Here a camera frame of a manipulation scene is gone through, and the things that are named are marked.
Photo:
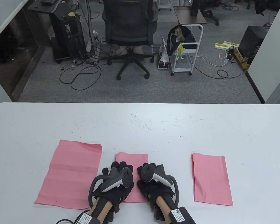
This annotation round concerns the person's left hand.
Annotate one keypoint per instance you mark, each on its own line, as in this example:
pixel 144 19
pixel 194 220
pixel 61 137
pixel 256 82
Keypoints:
pixel 117 193

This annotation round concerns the person's right hand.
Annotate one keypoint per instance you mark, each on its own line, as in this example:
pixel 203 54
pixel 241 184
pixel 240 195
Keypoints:
pixel 154 189

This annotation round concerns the pink cloth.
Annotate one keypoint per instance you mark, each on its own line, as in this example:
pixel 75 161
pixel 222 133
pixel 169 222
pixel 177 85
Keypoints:
pixel 65 168
pixel 210 179

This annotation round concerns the person's left forearm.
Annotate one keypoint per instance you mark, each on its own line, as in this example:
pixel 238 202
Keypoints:
pixel 102 210

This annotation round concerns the person's right forearm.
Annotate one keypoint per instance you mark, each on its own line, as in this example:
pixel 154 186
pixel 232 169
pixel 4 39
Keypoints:
pixel 164 205

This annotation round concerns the grey black handheld controller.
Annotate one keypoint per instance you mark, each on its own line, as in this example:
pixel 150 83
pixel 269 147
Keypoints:
pixel 147 173
pixel 126 177

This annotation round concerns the white rolling cart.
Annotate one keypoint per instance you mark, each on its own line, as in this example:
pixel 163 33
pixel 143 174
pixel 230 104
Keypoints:
pixel 185 65

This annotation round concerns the black white shopping bag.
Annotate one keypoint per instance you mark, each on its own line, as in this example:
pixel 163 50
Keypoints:
pixel 163 58

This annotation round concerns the yellow toy figure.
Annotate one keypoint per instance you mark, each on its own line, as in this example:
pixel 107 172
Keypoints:
pixel 180 51

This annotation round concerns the cardboard box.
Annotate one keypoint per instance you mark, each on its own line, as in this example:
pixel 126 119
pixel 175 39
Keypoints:
pixel 242 59

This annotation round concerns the white yellow power strip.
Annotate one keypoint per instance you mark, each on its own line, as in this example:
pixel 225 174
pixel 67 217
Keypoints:
pixel 226 44

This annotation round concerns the black rolling computer stand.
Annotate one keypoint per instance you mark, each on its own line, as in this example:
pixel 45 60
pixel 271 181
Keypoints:
pixel 67 35

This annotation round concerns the black mesh office chair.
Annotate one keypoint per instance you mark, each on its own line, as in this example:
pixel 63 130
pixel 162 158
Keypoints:
pixel 128 23

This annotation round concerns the brown side table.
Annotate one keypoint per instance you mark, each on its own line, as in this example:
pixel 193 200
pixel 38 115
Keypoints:
pixel 189 16

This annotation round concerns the black cabinet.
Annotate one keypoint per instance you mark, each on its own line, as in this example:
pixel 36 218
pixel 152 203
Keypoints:
pixel 252 42

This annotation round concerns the black keyboard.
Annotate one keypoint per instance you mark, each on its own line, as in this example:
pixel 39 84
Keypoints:
pixel 47 1

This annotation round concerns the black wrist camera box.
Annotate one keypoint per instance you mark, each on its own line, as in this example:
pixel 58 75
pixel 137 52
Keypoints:
pixel 86 219
pixel 184 217

